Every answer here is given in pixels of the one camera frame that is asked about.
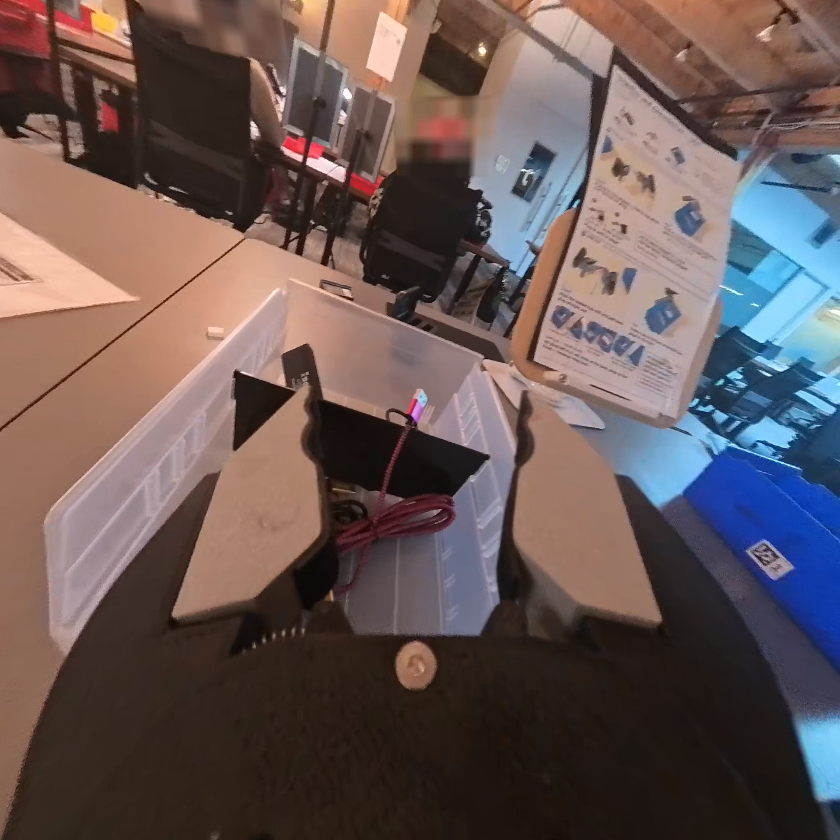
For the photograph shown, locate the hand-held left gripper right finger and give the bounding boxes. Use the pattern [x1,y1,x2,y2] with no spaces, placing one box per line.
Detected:
[496,390,665,627]

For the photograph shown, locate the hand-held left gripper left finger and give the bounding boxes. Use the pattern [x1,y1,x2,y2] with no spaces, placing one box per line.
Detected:
[171,386,341,626]

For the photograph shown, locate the clear plastic bin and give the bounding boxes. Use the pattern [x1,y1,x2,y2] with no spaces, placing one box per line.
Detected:
[42,279,519,654]

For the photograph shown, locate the red braided USB cable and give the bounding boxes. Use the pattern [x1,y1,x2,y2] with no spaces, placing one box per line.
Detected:
[335,387,457,595]

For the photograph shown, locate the black USB hub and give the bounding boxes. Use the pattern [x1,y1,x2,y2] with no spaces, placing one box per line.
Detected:
[281,344,324,404]

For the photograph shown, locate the blue plastic bin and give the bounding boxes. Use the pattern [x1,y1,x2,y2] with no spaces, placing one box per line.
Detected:
[682,453,840,670]

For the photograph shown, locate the white stand base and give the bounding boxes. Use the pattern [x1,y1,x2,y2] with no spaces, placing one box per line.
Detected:
[482,360,605,431]

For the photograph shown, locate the black bin divider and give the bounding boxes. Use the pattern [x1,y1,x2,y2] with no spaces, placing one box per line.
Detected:
[233,371,492,497]

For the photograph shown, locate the printed instruction sheet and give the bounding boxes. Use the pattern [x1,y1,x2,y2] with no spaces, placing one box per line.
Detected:
[533,62,746,409]

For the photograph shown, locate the white printed paper sheet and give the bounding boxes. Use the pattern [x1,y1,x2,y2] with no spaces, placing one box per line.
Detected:
[0,213,140,320]

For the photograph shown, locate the black office chair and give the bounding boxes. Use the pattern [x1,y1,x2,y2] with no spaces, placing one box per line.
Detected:
[361,172,488,304]
[126,0,271,232]

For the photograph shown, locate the grey panel on stand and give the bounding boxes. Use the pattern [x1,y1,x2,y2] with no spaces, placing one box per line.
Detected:
[282,38,350,148]
[338,82,398,181]

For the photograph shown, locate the white hanging paper sign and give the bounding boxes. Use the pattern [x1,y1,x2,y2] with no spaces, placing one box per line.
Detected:
[366,12,409,83]

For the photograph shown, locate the dark wall picture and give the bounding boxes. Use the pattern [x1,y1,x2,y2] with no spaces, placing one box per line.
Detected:
[511,141,557,201]

